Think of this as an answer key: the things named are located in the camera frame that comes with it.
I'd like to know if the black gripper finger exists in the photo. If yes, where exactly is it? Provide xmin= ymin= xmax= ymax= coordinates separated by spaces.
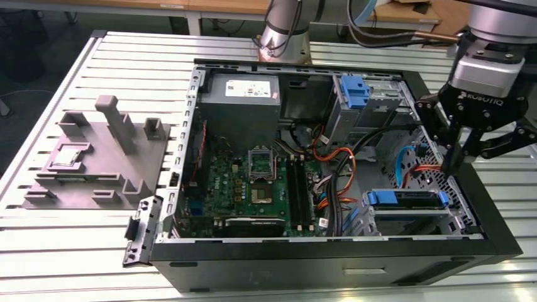
xmin=462 ymin=118 xmax=537 ymax=165
xmin=414 ymin=93 xmax=468 ymax=176

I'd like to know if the hard disk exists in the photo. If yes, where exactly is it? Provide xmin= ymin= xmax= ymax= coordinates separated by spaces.
xmin=367 ymin=189 xmax=451 ymax=211

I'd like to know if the grey metal disk bay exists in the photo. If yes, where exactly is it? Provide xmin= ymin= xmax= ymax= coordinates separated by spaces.
xmin=360 ymin=187 xmax=470 ymax=237

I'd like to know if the grey metal drive cage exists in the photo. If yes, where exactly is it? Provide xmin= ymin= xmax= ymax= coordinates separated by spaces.
xmin=328 ymin=74 xmax=423 ymax=147

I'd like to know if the blue plastic drive latch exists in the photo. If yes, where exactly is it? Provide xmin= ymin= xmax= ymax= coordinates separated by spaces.
xmin=342 ymin=75 xmax=371 ymax=110

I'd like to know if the wooden cabinet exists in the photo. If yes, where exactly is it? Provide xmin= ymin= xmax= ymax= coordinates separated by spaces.
xmin=426 ymin=0 xmax=471 ymax=51

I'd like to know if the black RAM slot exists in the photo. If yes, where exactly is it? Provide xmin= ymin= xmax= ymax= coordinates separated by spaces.
xmin=284 ymin=155 xmax=304 ymax=232
xmin=296 ymin=155 xmax=316 ymax=232

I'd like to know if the wooden desk with white legs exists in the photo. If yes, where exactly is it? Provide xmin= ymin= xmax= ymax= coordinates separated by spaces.
xmin=57 ymin=0 xmax=444 ymax=48

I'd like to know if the metal socket cover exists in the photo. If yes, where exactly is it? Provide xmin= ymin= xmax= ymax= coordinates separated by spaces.
xmin=247 ymin=147 xmax=279 ymax=184

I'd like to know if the CPU socket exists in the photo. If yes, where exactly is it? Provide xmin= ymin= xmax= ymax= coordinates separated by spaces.
xmin=251 ymin=184 xmax=279 ymax=205

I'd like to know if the black PC case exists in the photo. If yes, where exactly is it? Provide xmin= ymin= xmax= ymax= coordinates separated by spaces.
xmin=148 ymin=58 xmax=526 ymax=292

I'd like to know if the grey power supply unit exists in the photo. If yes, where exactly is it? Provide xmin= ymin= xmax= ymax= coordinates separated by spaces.
xmin=196 ymin=73 xmax=283 ymax=150

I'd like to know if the black graphics card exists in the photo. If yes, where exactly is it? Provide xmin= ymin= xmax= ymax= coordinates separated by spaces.
xmin=212 ymin=216 xmax=287 ymax=239

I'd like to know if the green motherboard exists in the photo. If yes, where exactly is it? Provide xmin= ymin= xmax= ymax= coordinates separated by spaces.
xmin=176 ymin=150 xmax=332 ymax=239

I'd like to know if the blue expansion slot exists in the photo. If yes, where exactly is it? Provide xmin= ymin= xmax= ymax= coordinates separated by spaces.
xmin=188 ymin=197 xmax=206 ymax=217

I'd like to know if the grey parts rack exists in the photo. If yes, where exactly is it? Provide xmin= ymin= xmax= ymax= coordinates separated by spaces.
xmin=22 ymin=94 xmax=174 ymax=210

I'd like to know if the green RAM stick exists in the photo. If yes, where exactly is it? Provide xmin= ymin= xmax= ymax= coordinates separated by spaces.
xmin=57 ymin=175 xmax=102 ymax=183

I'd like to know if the silver CPU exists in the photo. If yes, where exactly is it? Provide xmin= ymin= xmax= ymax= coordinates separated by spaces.
xmin=54 ymin=150 xmax=81 ymax=167

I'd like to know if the orange power wire with plug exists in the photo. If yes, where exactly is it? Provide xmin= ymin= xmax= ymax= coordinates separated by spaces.
xmin=414 ymin=162 xmax=446 ymax=177

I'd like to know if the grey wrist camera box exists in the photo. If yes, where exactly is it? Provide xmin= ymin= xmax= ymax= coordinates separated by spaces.
xmin=450 ymin=55 xmax=527 ymax=98

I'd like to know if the blue data wire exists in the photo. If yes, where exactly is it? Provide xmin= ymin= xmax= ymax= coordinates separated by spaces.
xmin=394 ymin=143 xmax=428 ymax=189

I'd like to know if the orange wire bundle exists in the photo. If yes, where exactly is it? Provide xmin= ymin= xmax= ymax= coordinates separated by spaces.
xmin=312 ymin=124 xmax=359 ymax=210

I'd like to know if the thin red wire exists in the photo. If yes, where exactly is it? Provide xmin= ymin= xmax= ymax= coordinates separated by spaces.
xmin=188 ymin=120 xmax=210 ymax=187

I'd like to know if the hinged card retention bracket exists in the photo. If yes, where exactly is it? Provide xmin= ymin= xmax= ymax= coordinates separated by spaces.
xmin=122 ymin=194 xmax=166 ymax=269

